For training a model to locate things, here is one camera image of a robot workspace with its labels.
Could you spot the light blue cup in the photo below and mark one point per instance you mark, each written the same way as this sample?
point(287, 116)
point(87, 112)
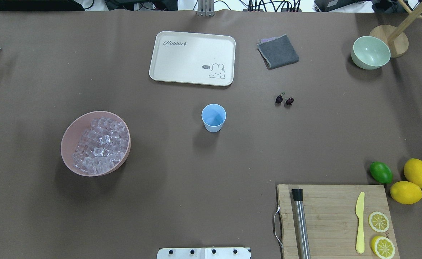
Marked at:
point(213, 117)

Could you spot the pile of clear ice cubes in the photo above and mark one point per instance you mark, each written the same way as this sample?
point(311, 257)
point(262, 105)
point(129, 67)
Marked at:
point(101, 146)

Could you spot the wooden cup stand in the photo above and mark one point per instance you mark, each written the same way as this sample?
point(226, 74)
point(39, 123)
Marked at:
point(394, 37)

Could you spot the cream rabbit tray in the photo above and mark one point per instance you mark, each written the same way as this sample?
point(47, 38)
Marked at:
point(184, 57)

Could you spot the dark red cherry left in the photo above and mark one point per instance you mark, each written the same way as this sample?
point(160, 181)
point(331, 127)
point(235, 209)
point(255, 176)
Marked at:
point(279, 99)

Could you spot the grey folded cloth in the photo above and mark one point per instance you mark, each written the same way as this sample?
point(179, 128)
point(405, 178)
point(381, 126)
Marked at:
point(277, 51)

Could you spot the pink bowl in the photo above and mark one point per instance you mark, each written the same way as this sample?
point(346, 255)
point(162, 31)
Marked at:
point(74, 132)

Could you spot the steel muddler black tip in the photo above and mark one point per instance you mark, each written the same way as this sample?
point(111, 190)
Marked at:
point(301, 224)

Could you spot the wooden cutting board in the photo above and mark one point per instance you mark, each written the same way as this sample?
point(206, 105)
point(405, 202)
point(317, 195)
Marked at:
point(331, 221)

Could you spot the green lime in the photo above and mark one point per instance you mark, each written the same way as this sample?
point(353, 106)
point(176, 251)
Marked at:
point(381, 172)

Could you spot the mint green bowl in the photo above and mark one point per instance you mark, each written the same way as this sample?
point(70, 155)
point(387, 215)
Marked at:
point(370, 52)

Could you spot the yellow plastic knife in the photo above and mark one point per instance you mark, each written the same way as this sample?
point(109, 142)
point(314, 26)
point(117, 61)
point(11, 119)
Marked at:
point(359, 211)

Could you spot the lemon half upper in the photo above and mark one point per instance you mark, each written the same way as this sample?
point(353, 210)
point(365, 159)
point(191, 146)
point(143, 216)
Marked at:
point(379, 222)

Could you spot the lemon half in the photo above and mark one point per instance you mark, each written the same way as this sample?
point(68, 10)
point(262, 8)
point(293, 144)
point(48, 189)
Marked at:
point(383, 247)
point(379, 222)

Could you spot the yellow lemon lower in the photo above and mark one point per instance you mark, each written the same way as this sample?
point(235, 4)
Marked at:
point(406, 192)

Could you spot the yellow lemon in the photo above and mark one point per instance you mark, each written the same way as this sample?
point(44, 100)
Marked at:
point(413, 171)
point(406, 192)

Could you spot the lemon half lower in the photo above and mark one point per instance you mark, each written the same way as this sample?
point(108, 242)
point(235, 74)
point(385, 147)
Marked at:
point(383, 247)

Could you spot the yellow lemon upper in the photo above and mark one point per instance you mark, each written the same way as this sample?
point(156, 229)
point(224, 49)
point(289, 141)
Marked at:
point(413, 171)

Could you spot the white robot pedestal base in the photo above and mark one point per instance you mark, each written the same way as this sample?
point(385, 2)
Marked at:
point(205, 253)

